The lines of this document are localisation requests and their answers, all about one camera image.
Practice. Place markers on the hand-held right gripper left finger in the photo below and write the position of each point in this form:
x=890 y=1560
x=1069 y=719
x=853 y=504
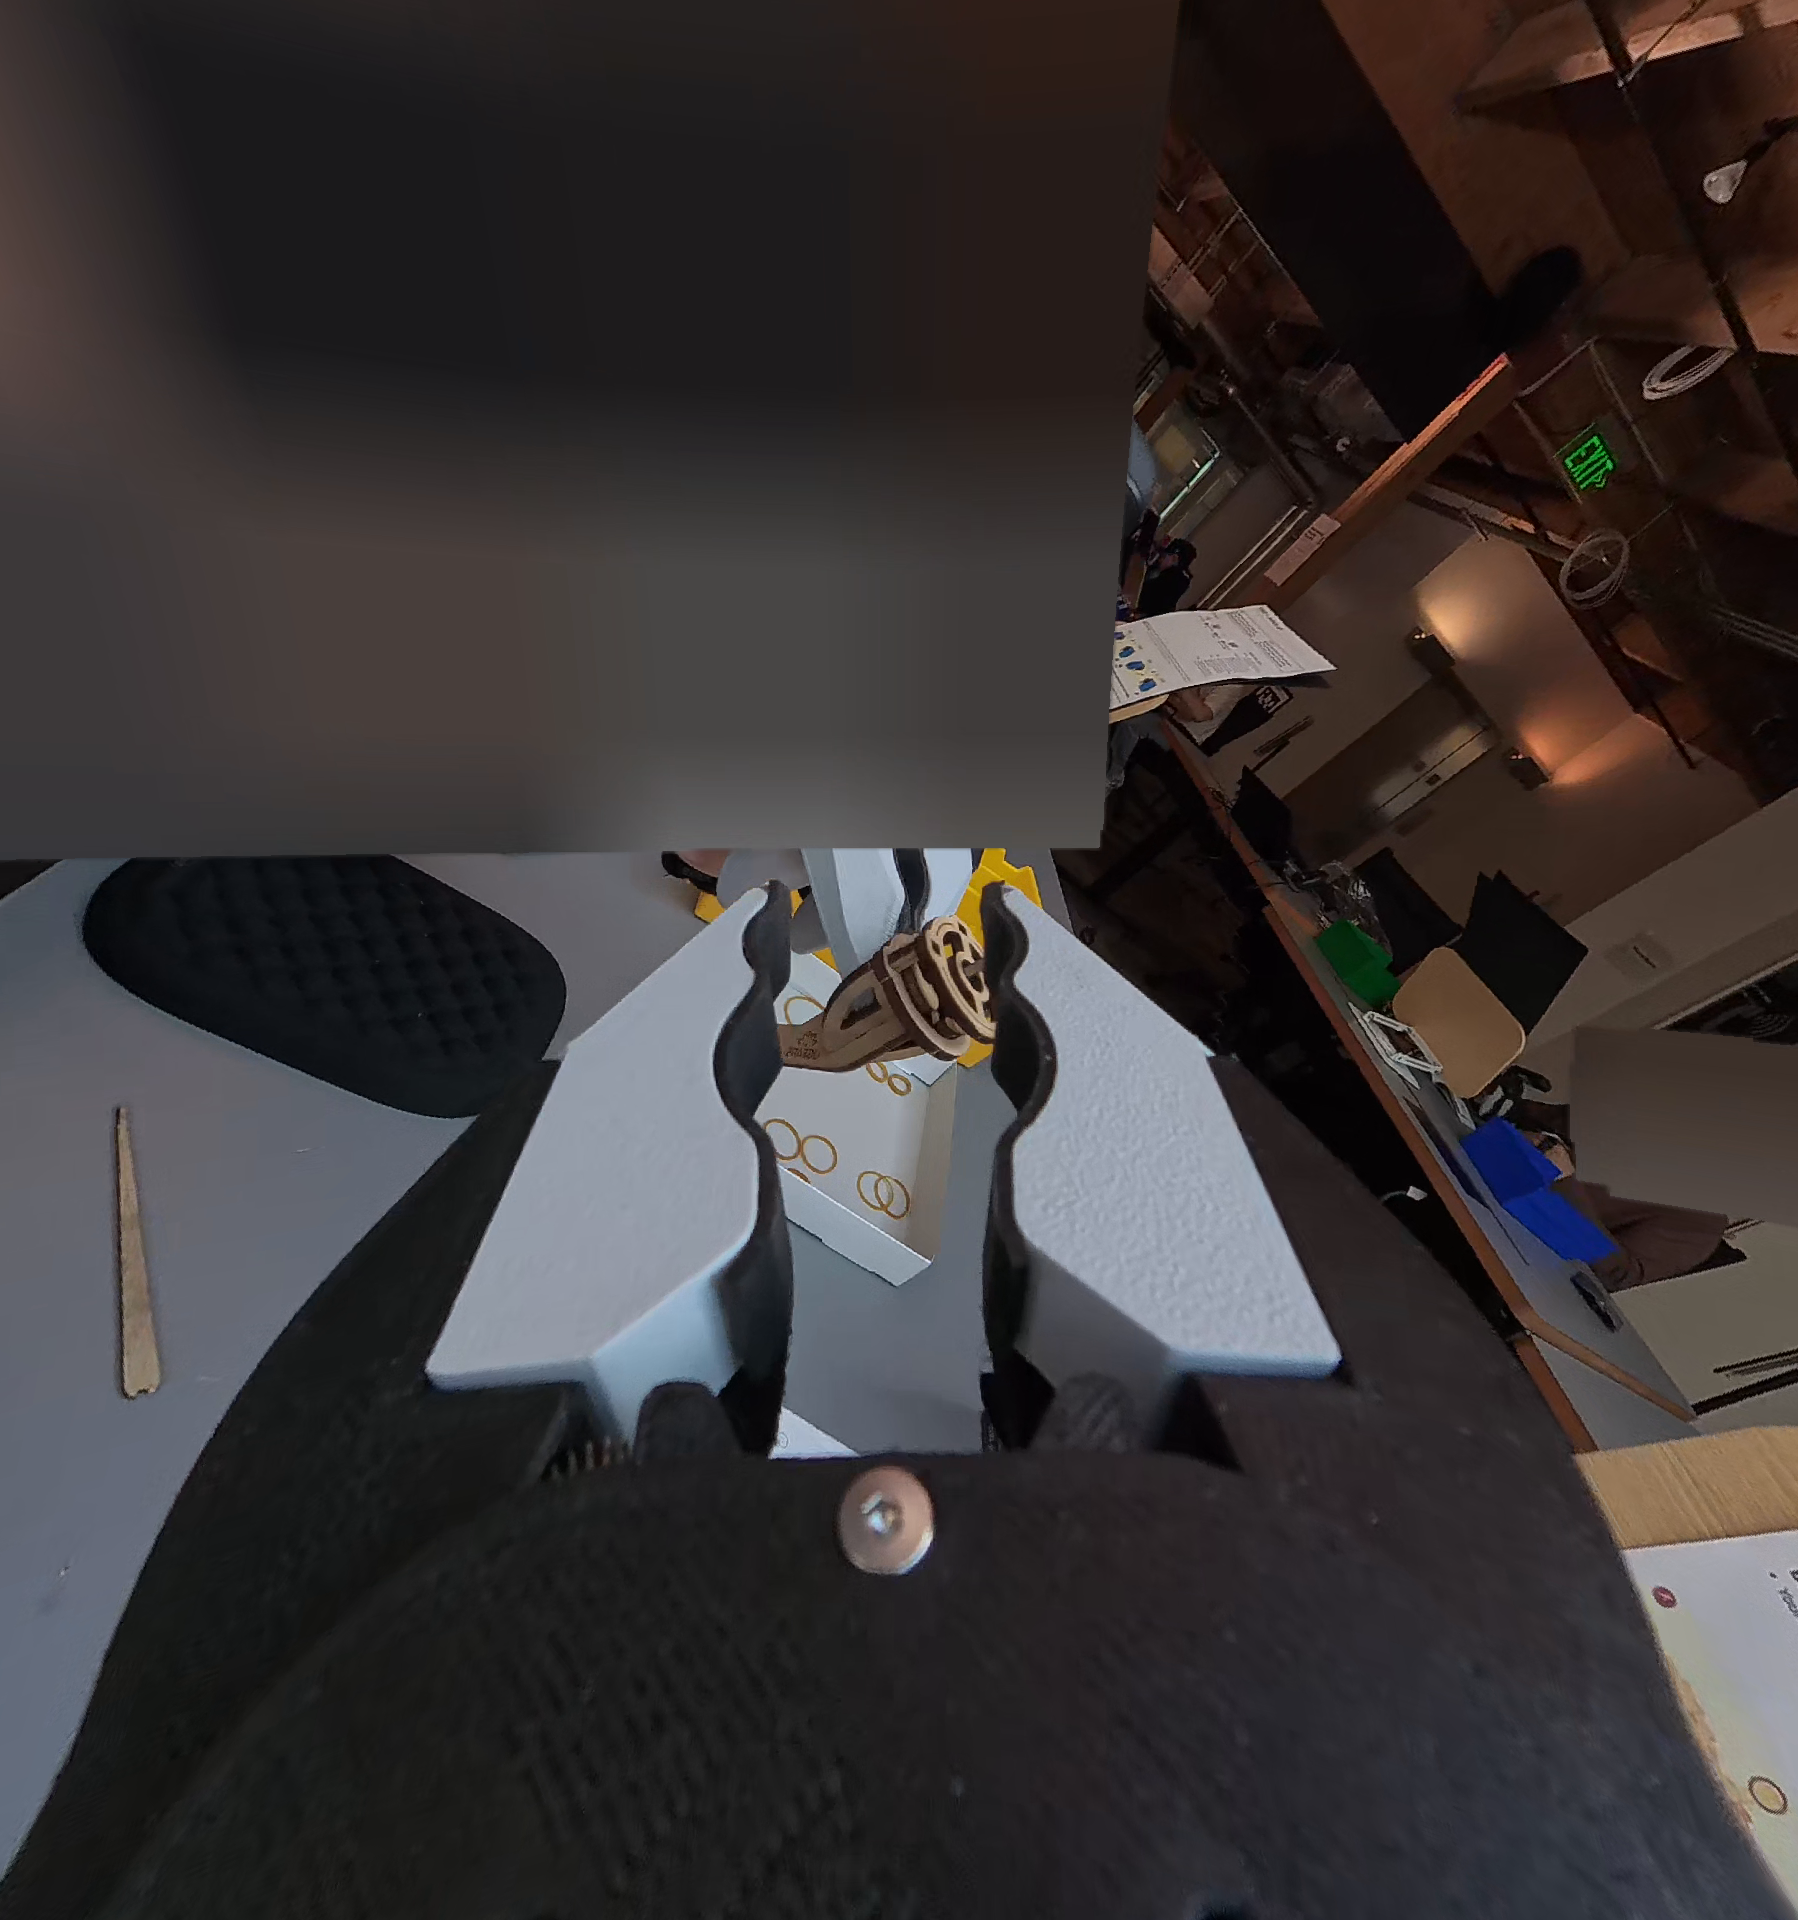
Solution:
x=614 y=1200

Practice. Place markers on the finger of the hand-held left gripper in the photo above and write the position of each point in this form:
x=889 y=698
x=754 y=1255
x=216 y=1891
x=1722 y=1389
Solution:
x=953 y=877
x=851 y=900

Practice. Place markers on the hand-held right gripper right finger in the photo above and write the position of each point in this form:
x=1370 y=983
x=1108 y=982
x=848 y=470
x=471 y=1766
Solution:
x=1169 y=1200

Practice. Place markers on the round wooden model assembly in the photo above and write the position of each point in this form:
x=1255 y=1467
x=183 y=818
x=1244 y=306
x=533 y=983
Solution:
x=898 y=1005

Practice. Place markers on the yellow plastic bin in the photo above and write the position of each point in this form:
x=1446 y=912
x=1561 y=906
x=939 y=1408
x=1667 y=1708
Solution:
x=1013 y=877

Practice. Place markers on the loose tan rubber bands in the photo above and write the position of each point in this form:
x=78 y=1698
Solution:
x=823 y=1155

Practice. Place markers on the white cardboard box tray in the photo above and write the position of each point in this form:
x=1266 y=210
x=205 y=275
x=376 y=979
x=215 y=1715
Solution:
x=869 y=1230

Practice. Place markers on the small green plastic bin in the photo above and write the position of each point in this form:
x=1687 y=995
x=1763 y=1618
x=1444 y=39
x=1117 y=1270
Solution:
x=1356 y=961

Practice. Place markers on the blue plastic bin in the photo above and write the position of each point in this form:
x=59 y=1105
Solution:
x=1507 y=1159
x=1568 y=1226

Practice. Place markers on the tan backed chair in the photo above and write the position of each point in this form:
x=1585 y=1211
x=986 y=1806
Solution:
x=1461 y=1020

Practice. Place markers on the printed instruction sheet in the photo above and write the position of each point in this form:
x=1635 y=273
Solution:
x=1230 y=653

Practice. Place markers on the black textured foam pad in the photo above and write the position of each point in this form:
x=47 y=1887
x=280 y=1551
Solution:
x=330 y=975

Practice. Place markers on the thin tapered wooden stick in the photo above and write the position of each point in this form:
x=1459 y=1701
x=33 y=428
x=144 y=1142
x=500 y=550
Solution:
x=133 y=1291

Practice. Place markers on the brown cardboard box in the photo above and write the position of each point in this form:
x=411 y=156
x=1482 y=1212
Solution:
x=1724 y=1485

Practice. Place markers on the green exit sign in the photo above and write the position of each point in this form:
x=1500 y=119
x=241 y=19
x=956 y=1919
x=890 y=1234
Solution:
x=1589 y=461

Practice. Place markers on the white instruction booklet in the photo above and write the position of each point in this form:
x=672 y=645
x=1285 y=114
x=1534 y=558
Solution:
x=1769 y=1696

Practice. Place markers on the hanging light bulb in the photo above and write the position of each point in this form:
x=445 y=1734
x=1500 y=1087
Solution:
x=1720 y=184

